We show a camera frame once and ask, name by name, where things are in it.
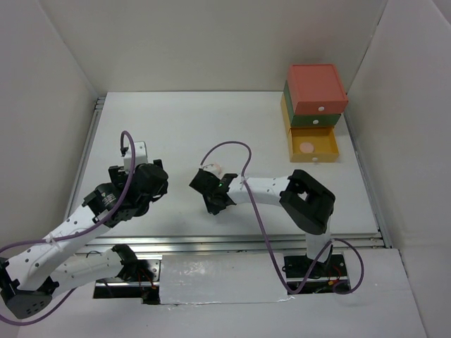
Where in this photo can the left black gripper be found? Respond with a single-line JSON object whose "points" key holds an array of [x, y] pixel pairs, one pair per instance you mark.
{"points": [[118, 174]]}

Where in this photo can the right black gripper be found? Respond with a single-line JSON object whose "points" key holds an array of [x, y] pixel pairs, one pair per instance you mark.
{"points": [[212, 208]]}

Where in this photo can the bare peach makeup puff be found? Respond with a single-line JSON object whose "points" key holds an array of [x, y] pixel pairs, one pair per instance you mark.
{"points": [[306, 147]]}

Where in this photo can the green drawer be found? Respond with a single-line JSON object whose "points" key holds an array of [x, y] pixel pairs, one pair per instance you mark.
{"points": [[306, 120]]}

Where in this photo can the red top drawer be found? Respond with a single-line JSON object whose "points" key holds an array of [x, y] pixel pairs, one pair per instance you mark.
{"points": [[316, 89]]}

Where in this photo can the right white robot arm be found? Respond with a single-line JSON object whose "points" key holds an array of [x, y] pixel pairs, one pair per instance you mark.
{"points": [[307, 202]]}

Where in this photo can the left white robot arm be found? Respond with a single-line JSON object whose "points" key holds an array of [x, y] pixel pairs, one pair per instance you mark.
{"points": [[30, 280]]}

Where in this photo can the white foil-edged cover plate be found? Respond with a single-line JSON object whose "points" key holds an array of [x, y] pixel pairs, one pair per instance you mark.
{"points": [[219, 278]]}

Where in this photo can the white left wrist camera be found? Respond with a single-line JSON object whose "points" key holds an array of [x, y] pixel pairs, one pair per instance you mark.
{"points": [[140, 156]]}

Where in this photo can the aluminium frame rail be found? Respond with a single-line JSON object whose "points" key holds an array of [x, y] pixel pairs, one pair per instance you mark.
{"points": [[236, 130]]}

